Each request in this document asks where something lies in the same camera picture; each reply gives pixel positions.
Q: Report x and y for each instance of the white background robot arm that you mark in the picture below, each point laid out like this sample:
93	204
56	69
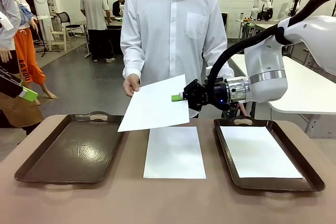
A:
260	3
292	3

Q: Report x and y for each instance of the dark background desk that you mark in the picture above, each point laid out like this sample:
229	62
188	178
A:
113	24

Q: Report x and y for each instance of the white A4 paper stack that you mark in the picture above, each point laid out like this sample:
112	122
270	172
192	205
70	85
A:
174	153

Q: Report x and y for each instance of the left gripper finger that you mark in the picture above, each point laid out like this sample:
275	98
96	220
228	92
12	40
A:
27	97
30	92

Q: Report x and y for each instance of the person's right hand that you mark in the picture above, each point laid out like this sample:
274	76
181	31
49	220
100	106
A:
131	86

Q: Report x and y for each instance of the seated person in black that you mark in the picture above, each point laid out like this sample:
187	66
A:
116	7

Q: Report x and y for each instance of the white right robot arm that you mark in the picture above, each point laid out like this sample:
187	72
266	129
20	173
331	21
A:
265	64

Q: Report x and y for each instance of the person in white shirt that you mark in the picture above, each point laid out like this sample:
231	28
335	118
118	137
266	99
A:
168	37

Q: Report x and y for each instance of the white rounded table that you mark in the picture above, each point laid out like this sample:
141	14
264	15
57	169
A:
304	90

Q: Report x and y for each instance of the person in grey t-shirt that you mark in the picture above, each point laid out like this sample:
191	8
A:
94	11

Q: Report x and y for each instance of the mannequin with orange pants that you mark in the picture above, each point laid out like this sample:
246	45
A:
27	58

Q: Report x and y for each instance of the white background workbench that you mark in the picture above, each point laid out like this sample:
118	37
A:
252	26

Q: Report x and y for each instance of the black office chair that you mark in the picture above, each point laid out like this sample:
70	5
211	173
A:
63	19

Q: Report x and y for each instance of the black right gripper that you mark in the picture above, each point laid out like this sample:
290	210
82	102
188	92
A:
216	95

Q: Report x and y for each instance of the brown plastic serving tray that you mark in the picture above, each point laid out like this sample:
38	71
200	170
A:
71	150
309	179

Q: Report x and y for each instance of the person's left forearm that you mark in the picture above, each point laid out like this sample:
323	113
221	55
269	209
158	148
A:
225	64

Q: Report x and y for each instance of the black floor stand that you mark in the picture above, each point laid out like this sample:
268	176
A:
45	45

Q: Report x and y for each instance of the mannequin with brown apron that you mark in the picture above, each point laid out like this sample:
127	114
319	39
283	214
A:
10	24

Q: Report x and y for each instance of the white A4 paper sheet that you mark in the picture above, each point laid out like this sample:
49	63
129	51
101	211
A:
155	106
260	151

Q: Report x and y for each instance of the person's right forearm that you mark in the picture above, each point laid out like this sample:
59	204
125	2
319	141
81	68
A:
131	61

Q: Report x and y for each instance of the person's left hand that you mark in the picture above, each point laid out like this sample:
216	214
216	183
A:
242	110

